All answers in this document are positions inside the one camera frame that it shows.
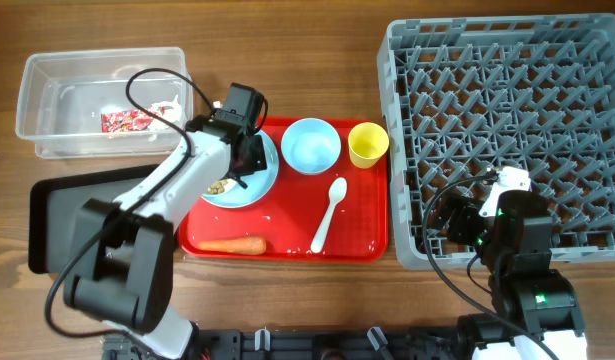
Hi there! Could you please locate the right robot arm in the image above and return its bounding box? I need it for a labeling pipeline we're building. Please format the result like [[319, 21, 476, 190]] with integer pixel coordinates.
[[426, 190, 587, 359]]

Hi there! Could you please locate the white tissue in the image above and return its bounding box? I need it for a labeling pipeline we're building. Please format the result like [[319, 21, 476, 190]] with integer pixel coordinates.
[[147, 96, 182, 131]]

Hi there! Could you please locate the light blue bowl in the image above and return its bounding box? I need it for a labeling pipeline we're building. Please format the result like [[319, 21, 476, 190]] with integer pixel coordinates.
[[281, 118, 342, 175]]

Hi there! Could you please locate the light blue plate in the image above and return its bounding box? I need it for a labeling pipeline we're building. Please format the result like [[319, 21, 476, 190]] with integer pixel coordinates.
[[202, 131, 280, 208]]

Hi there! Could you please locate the grey dishwasher rack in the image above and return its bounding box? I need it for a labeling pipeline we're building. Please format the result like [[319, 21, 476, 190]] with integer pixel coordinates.
[[377, 13, 615, 270]]

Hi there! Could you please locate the orange carrot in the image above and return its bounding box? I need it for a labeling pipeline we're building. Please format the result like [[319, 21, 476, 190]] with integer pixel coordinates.
[[197, 237, 267, 255]]

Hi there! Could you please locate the white plastic spoon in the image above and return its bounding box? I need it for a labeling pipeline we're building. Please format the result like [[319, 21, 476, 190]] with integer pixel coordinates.
[[310, 177, 348, 253]]

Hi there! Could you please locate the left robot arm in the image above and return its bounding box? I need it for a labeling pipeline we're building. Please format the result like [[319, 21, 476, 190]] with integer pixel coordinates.
[[48, 111, 267, 359]]

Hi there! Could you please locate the yellow plastic cup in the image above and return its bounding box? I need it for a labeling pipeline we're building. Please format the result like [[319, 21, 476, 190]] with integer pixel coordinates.
[[348, 122, 390, 169]]

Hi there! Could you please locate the light green bowl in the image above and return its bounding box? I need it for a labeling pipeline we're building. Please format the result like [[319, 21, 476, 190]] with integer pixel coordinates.
[[205, 178, 238, 196]]

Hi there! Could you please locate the clear plastic bin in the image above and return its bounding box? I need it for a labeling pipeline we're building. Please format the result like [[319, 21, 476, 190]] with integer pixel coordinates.
[[16, 47, 194, 159]]

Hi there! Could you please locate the red snack wrapper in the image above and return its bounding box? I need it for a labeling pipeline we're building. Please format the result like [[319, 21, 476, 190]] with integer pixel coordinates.
[[101, 110, 155, 133]]

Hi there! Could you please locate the black tray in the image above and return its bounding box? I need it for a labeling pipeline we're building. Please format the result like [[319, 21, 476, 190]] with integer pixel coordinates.
[[28, 164, 156, 274]]

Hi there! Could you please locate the red serving tray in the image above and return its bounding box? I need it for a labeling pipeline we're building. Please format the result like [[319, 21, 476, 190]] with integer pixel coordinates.
[[178, 119, 389, 263]]

